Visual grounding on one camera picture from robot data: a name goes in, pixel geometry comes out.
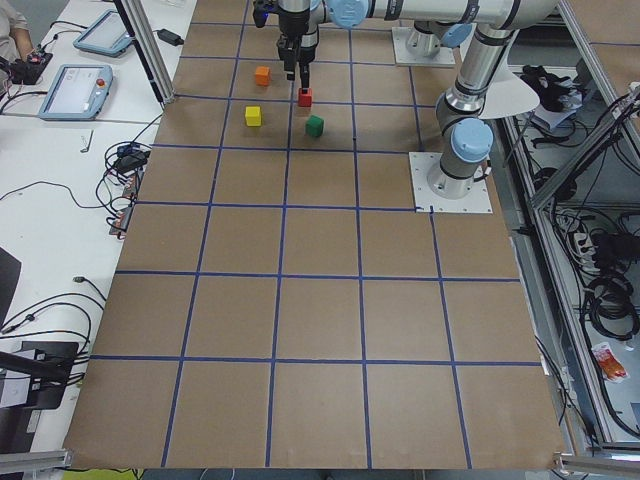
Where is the green wooden block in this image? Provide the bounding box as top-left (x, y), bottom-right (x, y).
top-left (305, 115), bottom-right (325, 138)

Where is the orange snack packet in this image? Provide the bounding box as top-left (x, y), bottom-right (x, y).
top-left (591, 342), bottom-right (628, 383)

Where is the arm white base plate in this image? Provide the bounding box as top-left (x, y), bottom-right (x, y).
top-left (409, 152), bottom-right (493, 214)
top-left (392, 27), bottom-right (456, 68)

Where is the far teach pendant tablet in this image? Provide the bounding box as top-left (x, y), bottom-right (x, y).
top-left (73, 10), bottom-right (132, 58)

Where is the near teach pendant tablet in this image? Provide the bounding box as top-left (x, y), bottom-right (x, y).
top-left (38, 64), bottom-right (113, 121)

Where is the aluminium frame post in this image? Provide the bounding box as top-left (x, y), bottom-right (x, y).
top-left (114, 0), bottom-right (175, 105)

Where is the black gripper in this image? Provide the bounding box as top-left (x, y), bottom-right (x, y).
top-left (252, 0), bottom-right (278, 28)
top-left (276, 32), bottom-right (318, 94)

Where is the yellow wooden block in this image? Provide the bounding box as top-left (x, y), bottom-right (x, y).
top-left (244, 105), bottom-right (263, 127)

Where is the orange wooden block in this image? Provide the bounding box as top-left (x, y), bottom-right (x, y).
top-left (254, 65), bottom-right (271, 87)

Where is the red wooden block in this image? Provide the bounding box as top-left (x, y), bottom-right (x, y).
top-left (297, 88), bottom-right (313, 108)

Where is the brown paper table cover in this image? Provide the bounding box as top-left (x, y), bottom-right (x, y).
top-left (65, 1), bottom-right (562, 469)

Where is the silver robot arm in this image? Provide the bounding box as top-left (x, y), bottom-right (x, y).
top-left (253, 1), bottom-right (557, 200)
top-left (253, 1), bottom-right (479, 106)

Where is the black power adapter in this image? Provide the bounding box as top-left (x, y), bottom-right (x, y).
top-left (156, 29), bottom-right (184, 46)

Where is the teach pendant tablet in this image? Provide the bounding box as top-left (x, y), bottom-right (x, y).
top-left (73, 10), bottom-right (132, 58)
top-left (38, 64), bottom-right (113, 121)

